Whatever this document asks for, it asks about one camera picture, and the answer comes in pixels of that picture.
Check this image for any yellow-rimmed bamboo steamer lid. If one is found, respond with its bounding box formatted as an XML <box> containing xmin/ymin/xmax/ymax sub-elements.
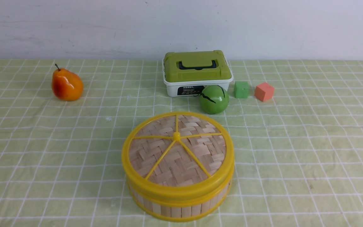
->
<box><xmin>121</xmin><ymin>112</ymin><xmax>234</xmax><ymax>200</ymax></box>

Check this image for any yellow-rimmed bamboo steamer basket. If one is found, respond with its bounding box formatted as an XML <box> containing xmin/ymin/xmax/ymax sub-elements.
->
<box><xmin>126</xmin><ymin>178</ymin><xmax>233</xmax><ymax>222</ymax></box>

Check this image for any green toy apple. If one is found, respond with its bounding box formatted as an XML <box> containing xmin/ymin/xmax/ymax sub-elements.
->
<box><xmin>199</xmin><ymin>85</ymin><xmax>229</xmax><ymax>114</ymax></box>

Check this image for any green-lidded white plastic box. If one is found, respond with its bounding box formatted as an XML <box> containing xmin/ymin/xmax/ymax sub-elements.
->
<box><xmin>162</xmin><ymin>50</ymin><xmax>234</xmax><ymax>97</ymax></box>

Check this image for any green foam cube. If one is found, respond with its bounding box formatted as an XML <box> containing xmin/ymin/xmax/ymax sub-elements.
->
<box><xmin>233</xmin><ymin>81</ymin><xmax>250</xmax><ymax>99</ymax></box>

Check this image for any orange foam cube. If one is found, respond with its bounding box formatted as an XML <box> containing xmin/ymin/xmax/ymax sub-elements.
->
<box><xmin>254</xmin><ymin>82</ymin><xmax>275</xmax><ymax>102</ymax></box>

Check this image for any orange-red toy pear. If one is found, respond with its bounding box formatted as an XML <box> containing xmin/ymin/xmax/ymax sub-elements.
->
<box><xmin>51</xmin><ymin>64</ymin><xmax>84</xmax><ymax>102</ymax></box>

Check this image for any green checkered tablecloth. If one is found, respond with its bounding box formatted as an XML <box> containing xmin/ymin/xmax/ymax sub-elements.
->
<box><xmin>0</xmin><ymin>59</ymin><xmax>363</xmax><ymax>227</ymax></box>

